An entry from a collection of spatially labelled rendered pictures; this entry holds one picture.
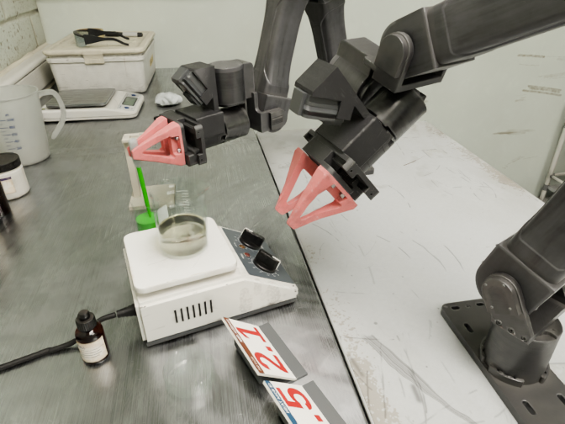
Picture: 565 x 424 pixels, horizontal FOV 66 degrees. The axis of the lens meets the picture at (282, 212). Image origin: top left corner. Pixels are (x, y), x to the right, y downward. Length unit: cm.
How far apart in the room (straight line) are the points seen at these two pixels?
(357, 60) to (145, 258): 34
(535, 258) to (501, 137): 211
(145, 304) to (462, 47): 41
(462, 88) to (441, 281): 172
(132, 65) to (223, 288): 112
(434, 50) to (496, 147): 211
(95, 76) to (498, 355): 138
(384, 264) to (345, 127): 26
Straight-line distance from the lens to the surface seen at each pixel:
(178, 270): 52
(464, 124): 239
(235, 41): 191
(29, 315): 66
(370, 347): 55
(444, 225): 80
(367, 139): 48
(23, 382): 58
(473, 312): 62
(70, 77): 160
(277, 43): 78
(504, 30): 44
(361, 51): 54
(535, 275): 46
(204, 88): 71
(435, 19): 46
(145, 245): 57
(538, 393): 56
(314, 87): 45
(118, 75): 156
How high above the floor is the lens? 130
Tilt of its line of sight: 31 degrees down
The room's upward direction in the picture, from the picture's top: straight up
